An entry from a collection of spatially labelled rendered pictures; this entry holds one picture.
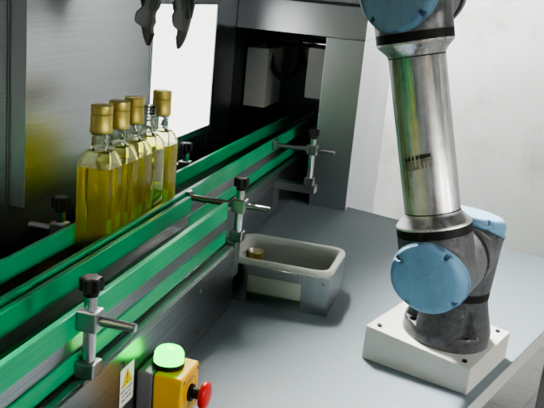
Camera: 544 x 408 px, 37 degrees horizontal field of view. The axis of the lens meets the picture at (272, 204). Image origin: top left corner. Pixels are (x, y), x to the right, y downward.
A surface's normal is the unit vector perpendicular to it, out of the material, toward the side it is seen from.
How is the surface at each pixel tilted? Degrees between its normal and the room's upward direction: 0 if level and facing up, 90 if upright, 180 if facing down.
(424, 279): 99
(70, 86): 90
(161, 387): 90
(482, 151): 90
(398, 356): 90
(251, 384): 0
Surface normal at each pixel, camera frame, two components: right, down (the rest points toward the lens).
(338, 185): -0.26, 0.23
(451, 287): -0.48, 0.33
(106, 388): 0.96, 0.15
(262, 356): 0.09, -0.96
